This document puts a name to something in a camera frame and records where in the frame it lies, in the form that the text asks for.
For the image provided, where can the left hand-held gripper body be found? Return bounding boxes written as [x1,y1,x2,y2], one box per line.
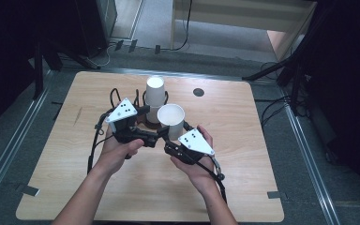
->
[105,97,147,144]

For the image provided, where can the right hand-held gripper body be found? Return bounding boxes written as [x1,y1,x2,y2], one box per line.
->
[164,127,216,166]

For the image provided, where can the white paper cup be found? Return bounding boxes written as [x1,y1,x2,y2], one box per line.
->
[145,76,167,108]
[157,103,187,142]
[145,104,162,125]

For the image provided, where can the dark wire cup holder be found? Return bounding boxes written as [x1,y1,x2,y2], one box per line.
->
[109,87,171,131]

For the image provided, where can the person's right hand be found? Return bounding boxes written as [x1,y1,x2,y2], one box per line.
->
[170,124,218,194]

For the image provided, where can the person's left hand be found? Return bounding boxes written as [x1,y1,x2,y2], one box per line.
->
[97,124,145,176]

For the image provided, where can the black tripod stand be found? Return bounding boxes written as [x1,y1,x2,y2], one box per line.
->
[32,39,103,101]
[242,4,327,117]

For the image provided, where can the black cabinet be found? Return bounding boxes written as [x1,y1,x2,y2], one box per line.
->
[74,0,118,59]

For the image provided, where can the grey tape piece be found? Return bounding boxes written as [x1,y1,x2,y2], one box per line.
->
[266,190,283,200]
[21,184,41,198]

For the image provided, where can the white wooden furniture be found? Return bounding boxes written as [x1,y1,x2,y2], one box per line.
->
[170,0,319,63]

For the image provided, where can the dark curtain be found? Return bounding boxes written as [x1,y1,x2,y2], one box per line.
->
[0,0,78,139]
[301,0,360,205]

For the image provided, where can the aluminium floor rail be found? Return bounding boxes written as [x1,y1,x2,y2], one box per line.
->
[0,69,53,218]
[277,86,342,225]
[48,66,279,86]

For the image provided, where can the right hand-held gripper cable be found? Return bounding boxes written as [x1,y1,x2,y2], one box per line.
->
[196,155,228,204]

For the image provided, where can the hand-held gripper cable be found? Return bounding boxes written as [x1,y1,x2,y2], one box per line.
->
[86,107,115,175]
[196,155,228,204]

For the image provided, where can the left hand-held gripper cable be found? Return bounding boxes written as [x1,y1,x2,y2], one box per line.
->
[86,107,115,175]

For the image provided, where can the white floor cable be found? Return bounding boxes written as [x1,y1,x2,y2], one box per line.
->
[96,42,117,68]

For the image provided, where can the bundle of black floor cables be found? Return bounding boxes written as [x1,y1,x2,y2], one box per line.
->
[253,60,311,129]

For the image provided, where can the black hanging cable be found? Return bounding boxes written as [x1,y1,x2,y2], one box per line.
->
[168,0,194,53]

